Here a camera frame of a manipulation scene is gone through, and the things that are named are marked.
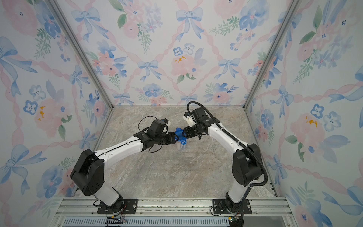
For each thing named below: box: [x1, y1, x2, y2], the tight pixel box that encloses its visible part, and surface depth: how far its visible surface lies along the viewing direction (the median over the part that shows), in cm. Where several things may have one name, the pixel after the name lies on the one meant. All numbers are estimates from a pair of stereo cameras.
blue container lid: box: [174, 127, 188, 145], surface depth 89 cm
